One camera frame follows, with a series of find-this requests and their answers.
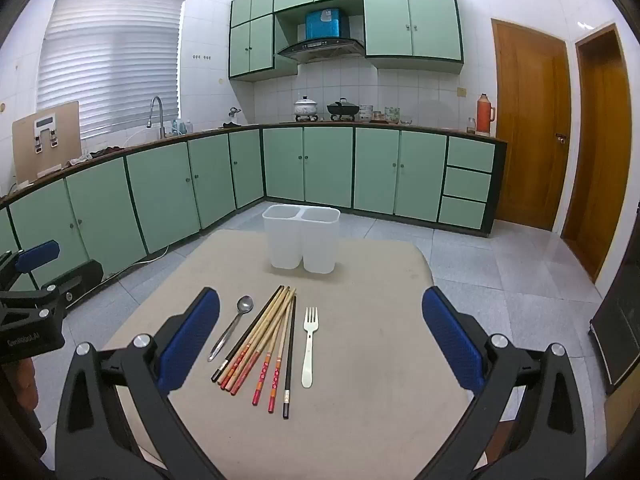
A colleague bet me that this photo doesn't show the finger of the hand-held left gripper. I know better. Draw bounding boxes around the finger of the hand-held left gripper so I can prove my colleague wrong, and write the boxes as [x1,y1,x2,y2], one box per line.
[0,249,36,311]
[14,240,67,311]

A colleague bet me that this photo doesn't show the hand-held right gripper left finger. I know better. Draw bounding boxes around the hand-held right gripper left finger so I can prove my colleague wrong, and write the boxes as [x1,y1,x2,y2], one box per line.
[55,287,226,480]

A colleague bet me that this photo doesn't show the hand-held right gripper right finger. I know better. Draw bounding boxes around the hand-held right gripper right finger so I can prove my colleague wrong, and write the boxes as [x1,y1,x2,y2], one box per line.
[415,286,588,480]

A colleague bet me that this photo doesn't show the metal spoon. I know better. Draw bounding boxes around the metal spoon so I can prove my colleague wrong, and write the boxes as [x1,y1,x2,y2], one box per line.
[207,295,255,362]

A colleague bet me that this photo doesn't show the wooden chopstick orange patterned end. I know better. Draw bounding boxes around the wooden chopstick orange patterned end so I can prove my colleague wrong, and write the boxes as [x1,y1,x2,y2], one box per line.
[223,288,293,391]
[218,287,289,386]
[231,289,297,395]

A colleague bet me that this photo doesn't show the black chopstick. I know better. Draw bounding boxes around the black chopstick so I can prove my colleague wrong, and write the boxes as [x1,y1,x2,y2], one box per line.
[211,286,285,382]
[283,295,297,419]

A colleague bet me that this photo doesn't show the cream plastic fork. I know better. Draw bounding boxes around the cream plastic fork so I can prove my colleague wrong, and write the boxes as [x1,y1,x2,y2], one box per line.
[301,307,320,389]

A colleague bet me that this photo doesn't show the white two-compartment utensil holder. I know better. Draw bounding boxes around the white two-compartment utensil holder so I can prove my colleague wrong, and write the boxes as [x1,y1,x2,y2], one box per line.
[262,203,342,275]

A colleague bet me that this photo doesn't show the person's left hand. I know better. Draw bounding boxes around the person's left hand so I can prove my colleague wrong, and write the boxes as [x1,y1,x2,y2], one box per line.
[0,360,40,441]

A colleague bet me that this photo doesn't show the wooden chopstick red floral end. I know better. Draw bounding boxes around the wooden chopstick red floral end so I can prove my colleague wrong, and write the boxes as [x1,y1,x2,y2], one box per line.
[252,302,295,406]
[268,305,296,414]

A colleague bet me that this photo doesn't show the brown board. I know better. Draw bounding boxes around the brown board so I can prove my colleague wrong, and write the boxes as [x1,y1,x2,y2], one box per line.
[12,100,82,182]

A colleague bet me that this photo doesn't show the dark cloth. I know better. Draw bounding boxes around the dark cloth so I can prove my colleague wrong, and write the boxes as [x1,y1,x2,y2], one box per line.
[69,146,125,167]

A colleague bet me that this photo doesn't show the white device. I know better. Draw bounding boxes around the white device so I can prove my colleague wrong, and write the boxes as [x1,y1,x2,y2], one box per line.
[32,116,59,151]

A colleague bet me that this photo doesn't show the black cabinet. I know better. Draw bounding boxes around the black cabinet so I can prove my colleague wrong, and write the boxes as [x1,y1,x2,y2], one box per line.
[589,280,640,397]

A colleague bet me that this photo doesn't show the green lower kitchen cabinets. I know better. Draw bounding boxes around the green lower kitchen cabinets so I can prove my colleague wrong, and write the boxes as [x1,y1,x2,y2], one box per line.
[0,124,508,291]

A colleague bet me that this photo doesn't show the green kitchen cabinets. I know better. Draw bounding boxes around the green kitchen cabinets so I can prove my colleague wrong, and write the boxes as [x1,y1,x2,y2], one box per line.
[228,0,464,81]
[0,124,508,291]

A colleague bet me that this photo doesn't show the metal kitchen faucet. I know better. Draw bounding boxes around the metal kitchen faucet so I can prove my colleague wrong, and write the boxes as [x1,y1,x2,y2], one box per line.
[146,96,167,140]

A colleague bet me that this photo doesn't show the white window blind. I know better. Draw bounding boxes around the white window blind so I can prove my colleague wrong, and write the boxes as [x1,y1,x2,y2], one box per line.
[36,0,187,142]

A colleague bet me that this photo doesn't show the plain wooden door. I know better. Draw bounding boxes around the plain wooden door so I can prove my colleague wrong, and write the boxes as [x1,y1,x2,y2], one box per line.
[560,23,635,283]

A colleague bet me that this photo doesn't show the black range hood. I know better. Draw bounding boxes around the black range hood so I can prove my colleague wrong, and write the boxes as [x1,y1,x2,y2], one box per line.
[278,38,366,64]

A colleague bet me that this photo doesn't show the green upper kitchen cabinets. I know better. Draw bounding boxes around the green upper kitchen cabinets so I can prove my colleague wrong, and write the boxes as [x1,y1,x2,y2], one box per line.
[228,0,464,81]

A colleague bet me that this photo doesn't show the white cable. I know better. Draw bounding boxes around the white cable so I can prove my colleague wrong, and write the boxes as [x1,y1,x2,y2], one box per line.
[104,246,171,281]

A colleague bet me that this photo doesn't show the wooden door with handle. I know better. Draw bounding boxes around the wooden door with handle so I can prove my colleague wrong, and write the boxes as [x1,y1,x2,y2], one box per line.
[490,18,572,233]

